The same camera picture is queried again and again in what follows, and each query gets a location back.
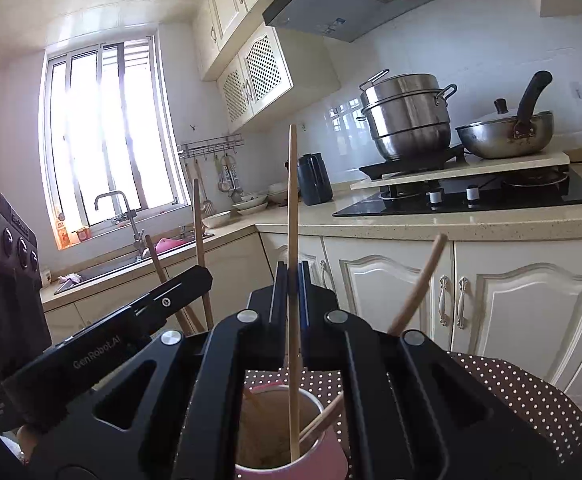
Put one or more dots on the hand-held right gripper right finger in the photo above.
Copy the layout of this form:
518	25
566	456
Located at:
305	305

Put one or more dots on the steel sink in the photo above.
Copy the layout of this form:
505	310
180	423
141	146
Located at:
106	271

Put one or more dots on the crumpled dishcloth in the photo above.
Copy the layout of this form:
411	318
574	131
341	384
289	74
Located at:
70	279

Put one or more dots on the steel steamer pot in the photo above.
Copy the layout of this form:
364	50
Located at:
408	120

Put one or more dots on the white mug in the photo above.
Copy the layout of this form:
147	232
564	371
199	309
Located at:
47	277

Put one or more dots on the black kettle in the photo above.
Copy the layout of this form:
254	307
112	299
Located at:
316	182

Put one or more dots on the black glass gas hob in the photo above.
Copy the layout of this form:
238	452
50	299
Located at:
521	195

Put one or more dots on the orange bottle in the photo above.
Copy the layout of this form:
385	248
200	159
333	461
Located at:
62	235

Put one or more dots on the chrome faucet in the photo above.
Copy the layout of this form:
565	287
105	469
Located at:
133	230

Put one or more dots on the cream base cabinet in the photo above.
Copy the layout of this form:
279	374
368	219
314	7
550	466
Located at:
516	300

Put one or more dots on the stack of dishes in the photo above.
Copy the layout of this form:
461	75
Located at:
250	205

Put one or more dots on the steel wok with lid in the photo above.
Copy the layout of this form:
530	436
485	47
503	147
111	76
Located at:
496	137

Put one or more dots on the white bowl with dark rim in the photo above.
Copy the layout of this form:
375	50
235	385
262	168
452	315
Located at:
277	194

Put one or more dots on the black portable stove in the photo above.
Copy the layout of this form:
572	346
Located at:
376	169

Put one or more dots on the hanging kitchen utensils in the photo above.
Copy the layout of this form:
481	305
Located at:
228	175

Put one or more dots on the red plastic basin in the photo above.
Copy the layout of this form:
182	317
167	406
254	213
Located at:
176	245

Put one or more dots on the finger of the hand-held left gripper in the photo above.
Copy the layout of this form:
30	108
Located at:
176	297

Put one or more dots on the pink cup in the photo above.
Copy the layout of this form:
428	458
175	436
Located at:
266	440

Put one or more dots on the person's left hand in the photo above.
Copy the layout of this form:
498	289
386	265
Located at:
31	440

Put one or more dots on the slender wooden chopstick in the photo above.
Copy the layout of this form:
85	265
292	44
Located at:
162	270
293	185
201	240
418	280

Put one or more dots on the grey range hood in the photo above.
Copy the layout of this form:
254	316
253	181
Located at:
311	5

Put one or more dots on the cream wall cabinet row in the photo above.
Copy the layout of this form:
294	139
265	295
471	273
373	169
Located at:
226	5

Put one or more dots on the small orange jar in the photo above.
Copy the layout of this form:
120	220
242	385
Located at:
81	235

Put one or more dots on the beige board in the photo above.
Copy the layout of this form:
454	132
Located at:
511	162

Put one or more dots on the sliding window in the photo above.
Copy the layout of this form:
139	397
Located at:
106	135

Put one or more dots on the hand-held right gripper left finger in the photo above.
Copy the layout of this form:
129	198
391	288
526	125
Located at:
281	305

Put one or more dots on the wall utensil rack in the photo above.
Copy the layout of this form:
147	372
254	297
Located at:
211	146

